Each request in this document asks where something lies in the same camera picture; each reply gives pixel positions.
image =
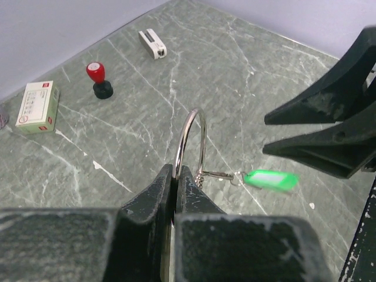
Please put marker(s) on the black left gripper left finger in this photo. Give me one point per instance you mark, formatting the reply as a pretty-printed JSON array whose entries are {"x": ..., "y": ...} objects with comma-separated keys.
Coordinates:
[{"x": 128, "y": 243}]

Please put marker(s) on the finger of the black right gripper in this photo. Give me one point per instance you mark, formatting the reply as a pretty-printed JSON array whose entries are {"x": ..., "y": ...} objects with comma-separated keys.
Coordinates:
[
  {"x": 339, "y": 151},
  {"x": 339, "y": 94}
]

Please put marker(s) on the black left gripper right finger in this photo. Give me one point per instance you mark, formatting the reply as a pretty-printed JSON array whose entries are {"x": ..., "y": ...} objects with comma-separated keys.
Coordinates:
[{"x": 211, "y": 245}]

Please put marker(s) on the green key tag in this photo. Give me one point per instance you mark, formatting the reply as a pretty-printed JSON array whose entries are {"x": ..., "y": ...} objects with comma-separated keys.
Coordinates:
[{"x": 282, "y": 182}]

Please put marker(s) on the red and black stamp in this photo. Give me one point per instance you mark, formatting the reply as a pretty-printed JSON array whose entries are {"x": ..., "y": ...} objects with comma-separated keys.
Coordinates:
[{"x": 101, "y": 87}]

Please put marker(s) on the white staples box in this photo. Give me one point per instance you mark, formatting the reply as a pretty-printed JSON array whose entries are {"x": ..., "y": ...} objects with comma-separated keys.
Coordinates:
[{"x": 38, "y": 108}]

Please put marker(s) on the white stapler remover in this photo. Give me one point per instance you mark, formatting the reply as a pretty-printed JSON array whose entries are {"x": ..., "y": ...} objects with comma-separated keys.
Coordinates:
[{"x": 152, "y": 43}]

